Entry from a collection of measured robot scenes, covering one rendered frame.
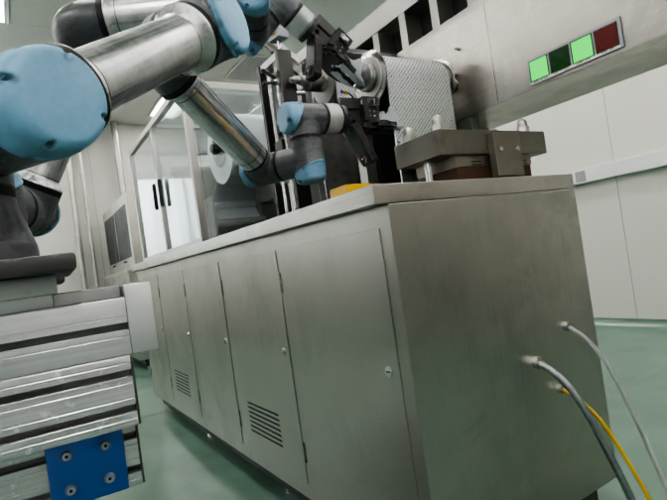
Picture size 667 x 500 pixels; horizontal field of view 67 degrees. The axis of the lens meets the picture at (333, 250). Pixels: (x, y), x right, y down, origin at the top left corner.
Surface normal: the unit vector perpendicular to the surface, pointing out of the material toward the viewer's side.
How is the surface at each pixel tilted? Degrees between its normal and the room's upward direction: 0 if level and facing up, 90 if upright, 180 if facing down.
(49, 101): 94
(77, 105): 94
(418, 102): 90
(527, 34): 90
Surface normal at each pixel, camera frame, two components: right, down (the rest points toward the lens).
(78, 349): 0.49, -0.08
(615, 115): -0.84, 0.11
